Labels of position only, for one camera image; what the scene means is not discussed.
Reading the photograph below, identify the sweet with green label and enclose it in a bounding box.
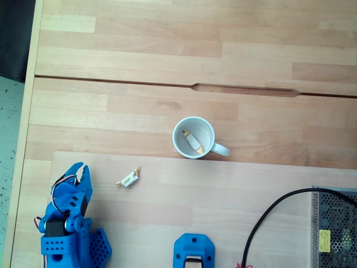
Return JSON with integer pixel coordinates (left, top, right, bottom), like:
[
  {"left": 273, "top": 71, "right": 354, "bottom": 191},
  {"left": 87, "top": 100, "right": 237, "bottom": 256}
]
[{"left": 114, "top": 166, "right": 142, "bottom": 188}]

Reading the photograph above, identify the wrapped sweet with pointed ends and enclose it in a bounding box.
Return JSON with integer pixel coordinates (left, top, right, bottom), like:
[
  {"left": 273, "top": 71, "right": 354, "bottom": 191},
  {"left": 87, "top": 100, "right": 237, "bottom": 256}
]
[{"left": 182, "top": 130, "right": 204, "bottom": 154}]

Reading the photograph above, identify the white ceramic mug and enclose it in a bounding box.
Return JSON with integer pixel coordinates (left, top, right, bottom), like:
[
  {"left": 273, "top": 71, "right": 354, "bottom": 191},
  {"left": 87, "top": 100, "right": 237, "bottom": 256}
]
[{"left": 172, "top": 116, "right": 231, "bottom": 159}]

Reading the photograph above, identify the light wooden board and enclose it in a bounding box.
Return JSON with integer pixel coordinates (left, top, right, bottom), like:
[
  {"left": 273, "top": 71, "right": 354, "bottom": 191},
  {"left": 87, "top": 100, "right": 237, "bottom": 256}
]
[{"left": 46, "top": 151, "right": 357, "bottom": 268}]

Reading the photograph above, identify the black furniture piece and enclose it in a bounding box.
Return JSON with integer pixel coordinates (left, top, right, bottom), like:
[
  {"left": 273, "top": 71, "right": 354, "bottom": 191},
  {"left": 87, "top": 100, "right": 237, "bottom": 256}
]
[{"left": 0, "top": 0, "right": 37, "bottom": 83}]

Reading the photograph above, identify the perforated metal power supply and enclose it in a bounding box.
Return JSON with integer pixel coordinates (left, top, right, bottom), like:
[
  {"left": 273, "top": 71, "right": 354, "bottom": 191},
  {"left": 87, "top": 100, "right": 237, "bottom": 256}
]
[{"left": 311, "top": 185, "right": 357, "bottom": 268}]

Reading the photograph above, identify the red white black servo wire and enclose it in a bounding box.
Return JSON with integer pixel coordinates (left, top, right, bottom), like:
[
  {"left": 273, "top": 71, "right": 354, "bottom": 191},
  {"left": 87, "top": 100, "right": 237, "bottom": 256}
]
[{"left": 51, "top": 174, "right": 78, "bottom": 216}]

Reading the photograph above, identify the blue printed mount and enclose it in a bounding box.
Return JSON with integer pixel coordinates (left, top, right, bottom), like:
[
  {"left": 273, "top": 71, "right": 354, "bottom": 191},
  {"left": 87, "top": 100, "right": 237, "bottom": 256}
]
[{"left": 173, "top": 233, "right": 216, "bottom": 268}]

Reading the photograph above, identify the thick black cable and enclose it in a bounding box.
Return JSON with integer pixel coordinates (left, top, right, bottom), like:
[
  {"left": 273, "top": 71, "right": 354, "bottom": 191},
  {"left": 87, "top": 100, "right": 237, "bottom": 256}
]
[{"left": 241, "top": 188, "right": 357, "bottom": 268}]

